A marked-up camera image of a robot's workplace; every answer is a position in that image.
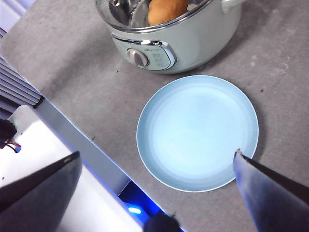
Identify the grey ribbed panel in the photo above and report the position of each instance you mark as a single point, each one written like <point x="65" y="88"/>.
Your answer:
<point x="17" y="84"/>

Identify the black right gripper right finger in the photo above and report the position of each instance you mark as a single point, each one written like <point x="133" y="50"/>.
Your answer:
<point x="277" y="200"/>

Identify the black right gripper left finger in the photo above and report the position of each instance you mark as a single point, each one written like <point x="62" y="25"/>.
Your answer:
<point x="41" y="198"/>

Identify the brown potato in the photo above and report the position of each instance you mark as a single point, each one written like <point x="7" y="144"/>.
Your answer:
<point x="166" y="12"/>

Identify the pale green electric steamer pot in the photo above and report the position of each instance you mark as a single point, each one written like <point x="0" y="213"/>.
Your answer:
<point x="200" y="46"/>

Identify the blue round plate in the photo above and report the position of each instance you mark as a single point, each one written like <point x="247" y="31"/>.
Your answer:
<point x="198" y="133"/>

